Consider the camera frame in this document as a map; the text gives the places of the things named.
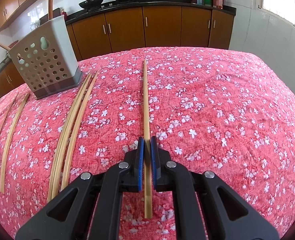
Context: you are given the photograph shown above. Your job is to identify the brown lower kitchen cabinets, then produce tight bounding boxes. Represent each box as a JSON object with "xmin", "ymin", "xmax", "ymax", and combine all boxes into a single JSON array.
[{"xmin": 0, "ymin": 3, "xmax": 236, "ymax": 98}]

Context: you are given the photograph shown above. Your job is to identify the bamboo chopstick thin far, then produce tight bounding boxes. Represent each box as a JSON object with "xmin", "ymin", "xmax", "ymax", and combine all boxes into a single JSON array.
[{"xmin": 0, "ymin": 94, "xmax": 18, "ymax": 134}]

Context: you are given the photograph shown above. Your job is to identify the grey perforated utensil holder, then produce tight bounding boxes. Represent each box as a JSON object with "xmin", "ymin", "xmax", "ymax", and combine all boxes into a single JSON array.
[{"xmin": 8, "ymin": 16, "xmax": 83, "ymax": 100}]

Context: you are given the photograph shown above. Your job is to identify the red floral tablecloth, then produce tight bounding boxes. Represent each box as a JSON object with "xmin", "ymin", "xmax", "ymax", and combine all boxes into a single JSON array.
[{"xmin": 0, "ymin": 47, "xmax": 295, "ymax": 236}]

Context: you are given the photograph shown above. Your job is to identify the red bottle on counter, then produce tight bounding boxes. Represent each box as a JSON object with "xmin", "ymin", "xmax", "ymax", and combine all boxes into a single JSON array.
[{"xmin": 61, "ymin": 9, "xmax": 67, "ymax": 20}]

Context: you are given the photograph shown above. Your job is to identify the black countertop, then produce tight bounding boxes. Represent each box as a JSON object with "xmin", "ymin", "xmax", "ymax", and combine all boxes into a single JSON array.
[{"xmin": 0, "ymin": 0, "xmax": 238, "ymax": 86}]

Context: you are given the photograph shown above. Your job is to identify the black wok with handle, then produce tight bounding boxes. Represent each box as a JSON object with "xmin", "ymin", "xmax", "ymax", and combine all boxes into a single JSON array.
[{"xmin": 79, "ymin": 0, "xmax": 103, "ymax": 10}]

